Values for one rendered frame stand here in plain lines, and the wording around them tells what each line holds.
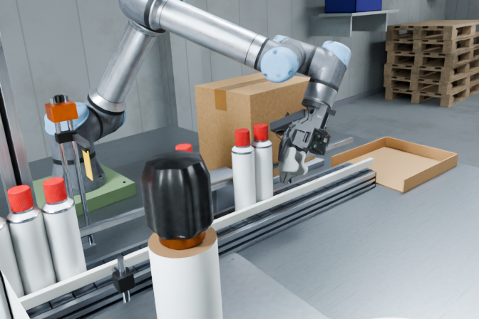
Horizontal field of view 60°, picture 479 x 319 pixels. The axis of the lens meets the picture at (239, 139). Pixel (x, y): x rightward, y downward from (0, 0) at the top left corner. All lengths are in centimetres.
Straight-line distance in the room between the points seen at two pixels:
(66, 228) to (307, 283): 45
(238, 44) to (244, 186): 31
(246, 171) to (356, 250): 29
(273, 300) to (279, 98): 64
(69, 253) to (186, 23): 53
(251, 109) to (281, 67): 26
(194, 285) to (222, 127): 75
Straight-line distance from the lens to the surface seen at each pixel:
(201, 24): 96
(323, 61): 103
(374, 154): 152
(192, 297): 55
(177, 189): 48
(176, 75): 357
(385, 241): 101
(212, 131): 127
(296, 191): 103
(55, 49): 329
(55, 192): 75
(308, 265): 91
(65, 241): 78
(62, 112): 80
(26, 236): 76
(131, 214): 87
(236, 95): 116
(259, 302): 74
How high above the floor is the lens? 135
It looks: 18 degrees down
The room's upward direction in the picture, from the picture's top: 3 degrees counter-clockwise
